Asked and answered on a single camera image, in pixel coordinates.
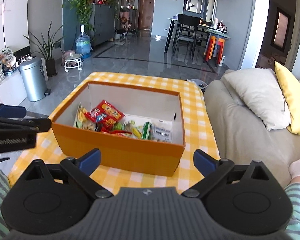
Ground yellow biscuit snack bag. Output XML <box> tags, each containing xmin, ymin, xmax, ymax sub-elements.
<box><xmin>73</xmin><ymin>103</ymin><xmax>96</xmax><ymax>131</ymax></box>

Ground red Mimi snack bag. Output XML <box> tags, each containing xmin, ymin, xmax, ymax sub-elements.
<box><xmin>101</xmin><ymin>129</ymin><xmax>132</xmax><ymax>137</ymax></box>

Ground red cartoon noodle snack bag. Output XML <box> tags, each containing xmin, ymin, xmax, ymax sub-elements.
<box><xmin>84</xmin><ymin>100</ymin><xmax>125</xmax><ymax>132</ymax></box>

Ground white snack packet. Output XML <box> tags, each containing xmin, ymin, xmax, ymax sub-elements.
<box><xmin>151</xmin><ymin>120</ymin><xmax>172</xmax><ymax>143</ymax></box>

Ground green stick snack pack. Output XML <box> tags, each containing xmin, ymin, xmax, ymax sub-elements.
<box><xmin>141</xmin><ymin>122</ymin><xmax>152</xmax><ymax>140</ymax></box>

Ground yellow checkered tablecloth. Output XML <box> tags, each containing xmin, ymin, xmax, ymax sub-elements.
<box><xmin>8</xmin><ymin>72</ymin><xmax>219</xmax><ymax>193</ymax></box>

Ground beige sofa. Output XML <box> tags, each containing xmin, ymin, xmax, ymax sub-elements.
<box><xmin>204</xmin><ymin>77</ymin><xmax>300</xmax><ymax>187</ymax></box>

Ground silver trash bin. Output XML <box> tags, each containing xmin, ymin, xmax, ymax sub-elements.
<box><xmin>19</xmin><ymin>57</ymin><xmax>51</xmax><ymax>102</ymax></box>

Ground potted long-leaf plant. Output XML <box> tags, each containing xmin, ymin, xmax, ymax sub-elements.
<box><xmin>24</xmin><ymin>21</ymin><xmax>63</xmax><ymax>77</ymax></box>

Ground small waste basket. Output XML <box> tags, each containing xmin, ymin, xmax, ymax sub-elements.
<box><xmin>187</xmin><ymin>79</ymin><xmax>208</xmax><ymax>92</ymax></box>

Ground striped pyjama leg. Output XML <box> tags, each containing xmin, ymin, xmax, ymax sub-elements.
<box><xmin>285</xmin><ymin>182</ymin><xmax>300</xmax><ymax>239</ymax></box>

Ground orange cardboard box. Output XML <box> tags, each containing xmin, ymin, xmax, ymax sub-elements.
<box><xmin>51</xmin><ymin>81</ymin><xmax>185</xmax><ymax>177</ymax></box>

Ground small white rolling stool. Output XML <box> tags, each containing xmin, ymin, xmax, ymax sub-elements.
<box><xmin>62</xmin><ymin>50</ymin><xmax>83</xmax><ymax>73</ymax></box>

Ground white cushion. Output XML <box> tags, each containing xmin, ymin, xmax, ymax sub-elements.
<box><xmin>223</xmin><ymin>68</ymin><xmax>291</xmax><ymax>131</ymax></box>

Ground blue water jug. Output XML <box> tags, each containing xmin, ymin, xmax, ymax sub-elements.
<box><xmin>75</xmin><ymin>25</ymin><xmax>92</xmax><ymax>59</ymax></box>

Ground yellow cushion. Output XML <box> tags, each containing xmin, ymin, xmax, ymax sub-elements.
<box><xmin>274</xmin><ymin>62</ymin><xmax>300</xmax><ymax>135</ymax></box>

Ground stacked orange red stools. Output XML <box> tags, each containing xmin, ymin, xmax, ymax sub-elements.
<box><xmin>204</xmin><ymin>35</ymin><xmax>225</xmax><ymax>65</ymax></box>

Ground dark grey cabinet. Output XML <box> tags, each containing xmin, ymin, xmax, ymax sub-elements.
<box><xmin>91</xmin><ymin>4</ymin><xmax>115</xmax><ymax>47</ymax></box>

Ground hanging green vine plant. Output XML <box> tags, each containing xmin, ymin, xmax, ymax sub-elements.
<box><xmin>66</xmin><ymin>0</ymin><xmax>115</xmax><ymax>31</ymax></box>

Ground dining table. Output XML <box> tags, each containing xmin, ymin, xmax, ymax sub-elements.
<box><xmin>164</xmin><ymin>18</ymin><xmax>231</xmax><ymax>54</ymax></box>

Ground black dining chair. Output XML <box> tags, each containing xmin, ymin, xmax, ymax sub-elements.
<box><xmin>172</xmin><ymin>14</ymin><xmax>201</xmax><ymax>59</ymax></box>

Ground brown wooden door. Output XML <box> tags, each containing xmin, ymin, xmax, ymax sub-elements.
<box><xmin>139</xmin><ymin>0</ymin><xmax>154</xmax><ymax>30</ymax></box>

